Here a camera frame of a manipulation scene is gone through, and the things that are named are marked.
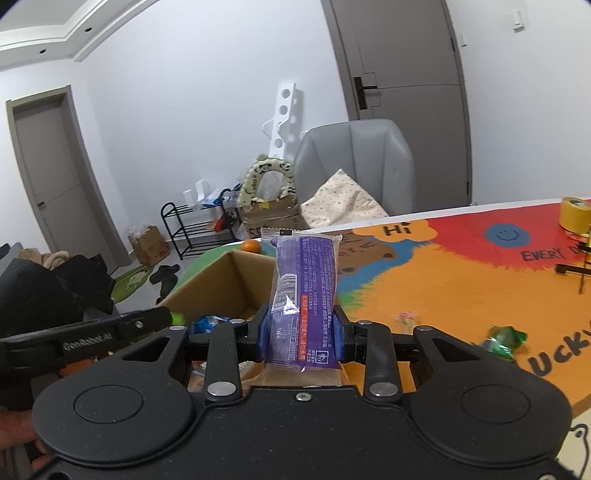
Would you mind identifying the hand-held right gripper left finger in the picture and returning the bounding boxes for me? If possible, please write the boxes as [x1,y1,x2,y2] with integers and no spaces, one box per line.
[121,302,273,404]

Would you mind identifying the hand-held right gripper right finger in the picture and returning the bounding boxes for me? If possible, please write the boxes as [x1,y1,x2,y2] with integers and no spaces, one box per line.
[332,305,482,403]

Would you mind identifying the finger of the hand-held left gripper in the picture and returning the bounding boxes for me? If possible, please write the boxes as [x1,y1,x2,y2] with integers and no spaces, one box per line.
[0,306,172,376]

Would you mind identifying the purple snack packet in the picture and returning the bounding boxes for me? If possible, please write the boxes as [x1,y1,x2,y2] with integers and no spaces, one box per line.
[252,227,348,388]

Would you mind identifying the person's left hand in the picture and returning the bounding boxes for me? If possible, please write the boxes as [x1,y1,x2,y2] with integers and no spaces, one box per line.
[0,410,49,472]

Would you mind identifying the blue snack packet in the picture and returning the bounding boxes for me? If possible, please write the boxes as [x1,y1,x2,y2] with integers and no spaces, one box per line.
[193,315,233,336]

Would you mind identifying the black clothing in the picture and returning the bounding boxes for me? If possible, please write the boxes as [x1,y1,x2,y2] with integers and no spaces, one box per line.
[0,253,117,340]

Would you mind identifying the green floor mat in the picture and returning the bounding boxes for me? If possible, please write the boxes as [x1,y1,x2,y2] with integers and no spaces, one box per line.
[112,262,154,306]

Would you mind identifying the pair of black shoes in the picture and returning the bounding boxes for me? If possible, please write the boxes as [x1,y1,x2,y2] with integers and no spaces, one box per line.
[148,264,182,297]

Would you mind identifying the beige plush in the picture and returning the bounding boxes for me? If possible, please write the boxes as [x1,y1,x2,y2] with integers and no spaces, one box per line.
[19,248,71,269]

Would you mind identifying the small cardboard box with bags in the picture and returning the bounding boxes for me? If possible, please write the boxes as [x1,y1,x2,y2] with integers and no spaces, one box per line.
[128,225,171,265]

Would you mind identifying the black shoe rack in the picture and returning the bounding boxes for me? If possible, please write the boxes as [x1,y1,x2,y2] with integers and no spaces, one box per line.
[161,199,237,260]

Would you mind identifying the colourful printed table mat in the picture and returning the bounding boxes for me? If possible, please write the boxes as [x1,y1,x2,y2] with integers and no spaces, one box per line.
[185,198,591,480]

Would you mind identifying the spotted cream cushion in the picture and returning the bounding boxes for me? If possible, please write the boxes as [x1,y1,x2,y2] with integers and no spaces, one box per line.
[300,168,389,229]

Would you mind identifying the dark green snack packet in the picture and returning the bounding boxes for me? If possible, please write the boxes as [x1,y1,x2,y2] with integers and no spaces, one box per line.
[475,325,528,359]

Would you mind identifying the grey chair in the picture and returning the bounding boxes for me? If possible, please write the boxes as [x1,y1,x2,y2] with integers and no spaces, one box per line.
[294,119,414,217]

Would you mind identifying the white perforated rack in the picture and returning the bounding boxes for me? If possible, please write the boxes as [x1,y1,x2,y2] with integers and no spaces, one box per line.
[262,81,305,160]

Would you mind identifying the yellow tape roll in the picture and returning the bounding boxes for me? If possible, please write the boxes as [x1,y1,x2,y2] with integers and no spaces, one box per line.
[560,197,591,234]

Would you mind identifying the cardboard box under panda ring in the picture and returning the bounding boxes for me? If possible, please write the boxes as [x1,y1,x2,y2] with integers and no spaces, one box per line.
[239,194,303,241]

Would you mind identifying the panda print ring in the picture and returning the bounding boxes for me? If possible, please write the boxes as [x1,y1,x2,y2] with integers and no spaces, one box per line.
[238,154,297,208]

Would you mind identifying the grey door with brown frame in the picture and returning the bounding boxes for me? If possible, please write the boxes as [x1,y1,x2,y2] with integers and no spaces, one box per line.
[6,85,133,274]

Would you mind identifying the black wire rack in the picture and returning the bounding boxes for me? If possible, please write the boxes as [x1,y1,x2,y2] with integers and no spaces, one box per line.
[555,233,591,295]

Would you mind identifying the black door handle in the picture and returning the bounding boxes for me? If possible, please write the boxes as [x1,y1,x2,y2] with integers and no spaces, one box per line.
[353,73,380,110]

